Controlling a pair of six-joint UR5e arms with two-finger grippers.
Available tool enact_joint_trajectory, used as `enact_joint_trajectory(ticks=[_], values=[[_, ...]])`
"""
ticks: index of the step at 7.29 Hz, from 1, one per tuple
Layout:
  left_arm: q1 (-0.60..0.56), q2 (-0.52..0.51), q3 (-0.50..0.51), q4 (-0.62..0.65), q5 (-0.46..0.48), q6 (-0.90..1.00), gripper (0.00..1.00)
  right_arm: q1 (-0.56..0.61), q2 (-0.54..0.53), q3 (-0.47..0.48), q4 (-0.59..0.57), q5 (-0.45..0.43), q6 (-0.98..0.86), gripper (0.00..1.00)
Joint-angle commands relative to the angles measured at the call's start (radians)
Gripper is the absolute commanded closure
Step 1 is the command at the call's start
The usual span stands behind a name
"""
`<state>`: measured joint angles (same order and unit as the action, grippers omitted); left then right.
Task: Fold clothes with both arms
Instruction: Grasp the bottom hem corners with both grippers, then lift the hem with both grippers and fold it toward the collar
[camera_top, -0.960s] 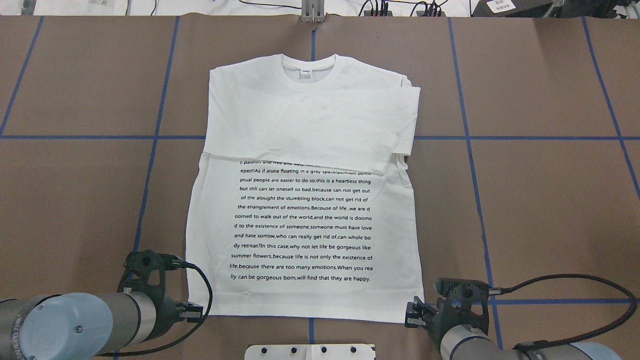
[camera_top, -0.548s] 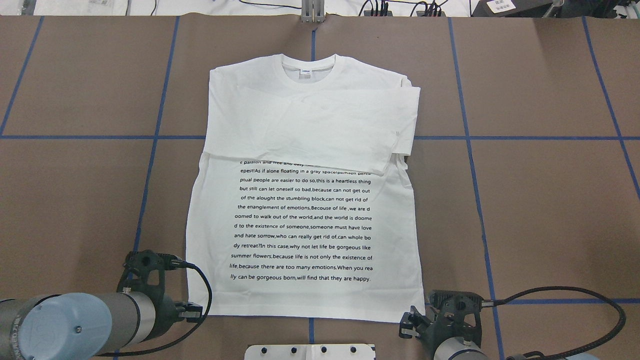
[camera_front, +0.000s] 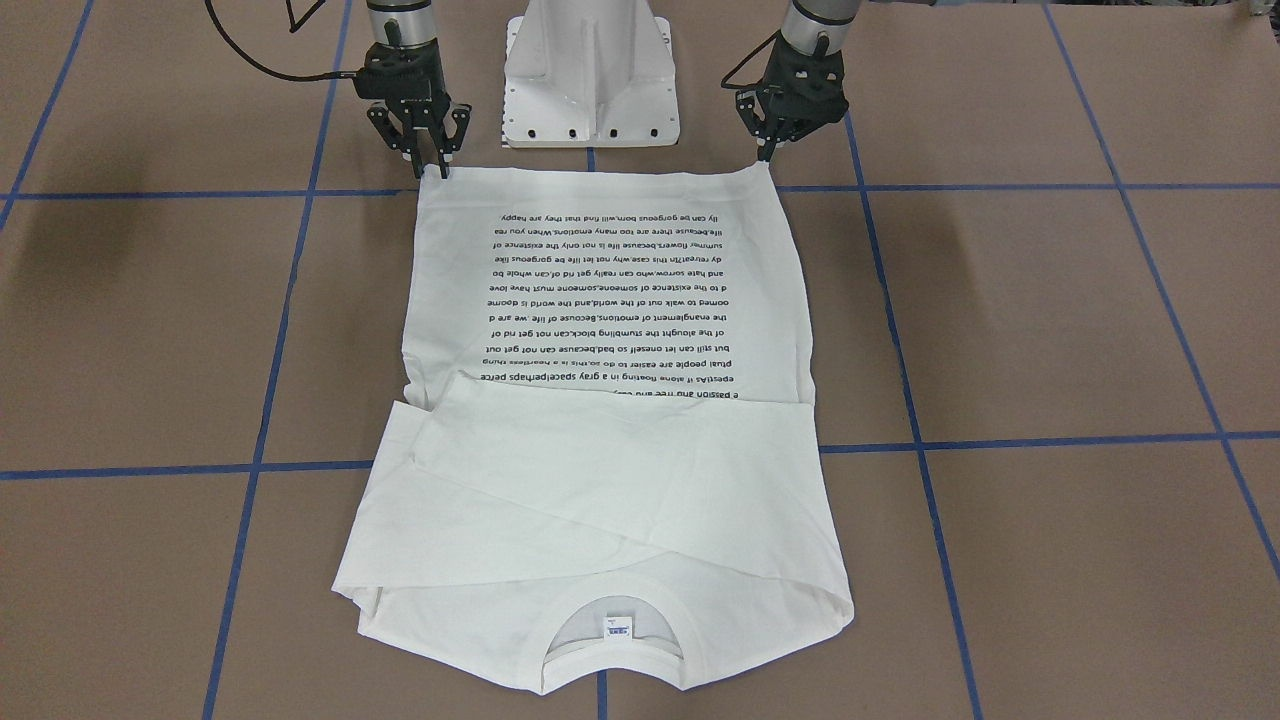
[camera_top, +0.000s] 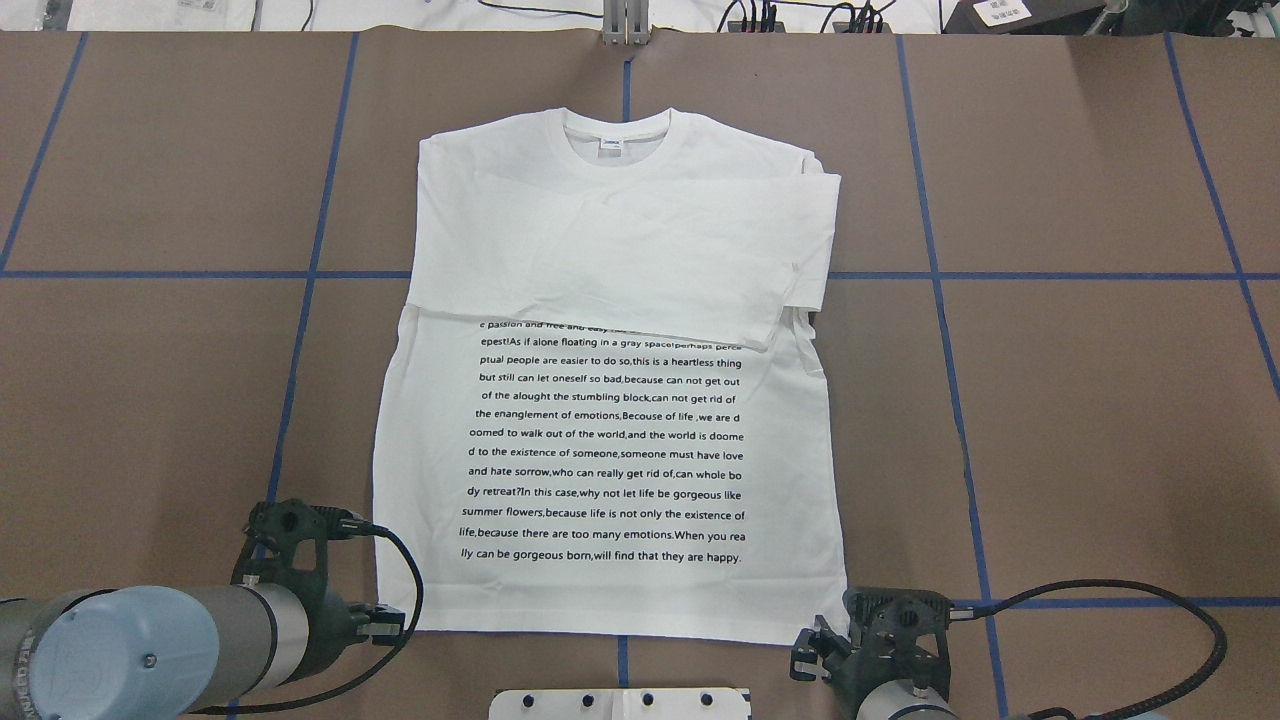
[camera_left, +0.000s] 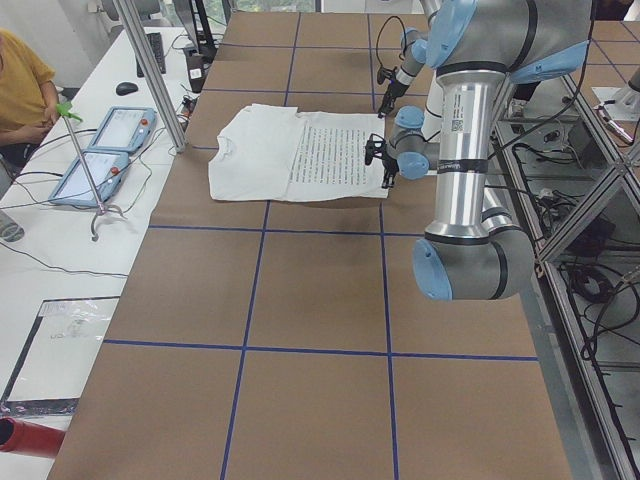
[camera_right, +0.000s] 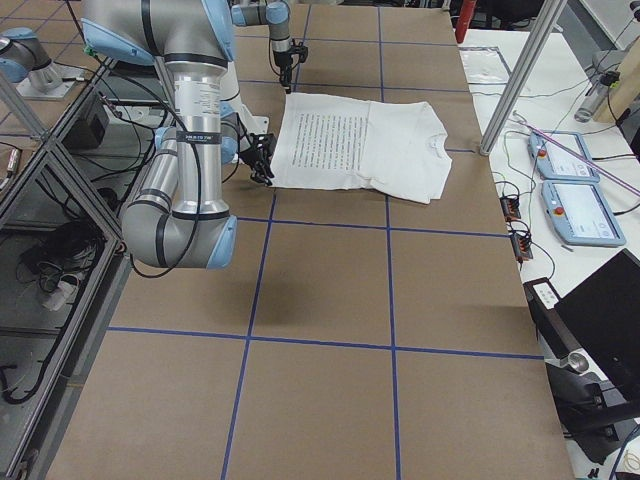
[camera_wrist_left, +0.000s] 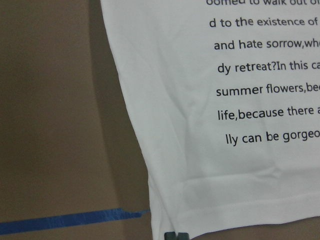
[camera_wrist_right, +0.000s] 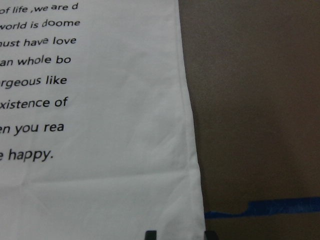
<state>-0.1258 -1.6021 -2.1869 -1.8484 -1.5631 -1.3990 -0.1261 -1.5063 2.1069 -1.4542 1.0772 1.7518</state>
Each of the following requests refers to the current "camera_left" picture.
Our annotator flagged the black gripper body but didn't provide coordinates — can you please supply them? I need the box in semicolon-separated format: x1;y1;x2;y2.
364;133;395;173
377;67;408;106

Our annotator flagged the white long-sleeve printed shirt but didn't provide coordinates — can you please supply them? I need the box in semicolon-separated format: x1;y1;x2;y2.
208;103;387;202

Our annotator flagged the silver-grey robot arm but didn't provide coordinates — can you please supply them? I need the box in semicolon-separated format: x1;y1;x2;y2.
365;1;597;301
376;1;456;118

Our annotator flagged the black keyboard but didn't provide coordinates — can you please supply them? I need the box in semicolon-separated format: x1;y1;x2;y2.
146;32;166;74

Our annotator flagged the far blue teach pendant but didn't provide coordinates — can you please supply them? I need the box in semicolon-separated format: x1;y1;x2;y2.
88;106;157;154

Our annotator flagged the blue teach pendant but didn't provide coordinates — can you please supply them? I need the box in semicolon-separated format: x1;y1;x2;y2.
47;150;132;209
88;106;157;154

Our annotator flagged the black computer mouse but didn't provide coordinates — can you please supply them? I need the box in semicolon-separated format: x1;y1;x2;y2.
115;82;139;96

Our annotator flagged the near blue teach pendant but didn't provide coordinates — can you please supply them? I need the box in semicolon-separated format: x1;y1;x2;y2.
47;150;132;209

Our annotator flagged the metal reacher grabber stick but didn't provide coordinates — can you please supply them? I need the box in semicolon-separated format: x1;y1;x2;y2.
56;101;125;242

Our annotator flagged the person in yellow shirt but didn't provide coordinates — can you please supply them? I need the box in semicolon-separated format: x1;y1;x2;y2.
1;29;59;173

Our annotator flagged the clear plastic document sleeve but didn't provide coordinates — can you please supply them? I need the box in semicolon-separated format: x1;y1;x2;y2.
1;296;119;417

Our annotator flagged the red cylinder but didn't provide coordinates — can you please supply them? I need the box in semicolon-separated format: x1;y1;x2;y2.
1;417;66;458

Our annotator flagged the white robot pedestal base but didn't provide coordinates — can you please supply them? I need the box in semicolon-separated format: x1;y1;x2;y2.
422;77;443;143

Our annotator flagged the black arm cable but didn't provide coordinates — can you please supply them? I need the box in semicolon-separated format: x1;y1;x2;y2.
374;15;407;71

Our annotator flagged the aluminium frame post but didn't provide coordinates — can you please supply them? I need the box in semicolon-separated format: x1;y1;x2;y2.
114;0;186;153

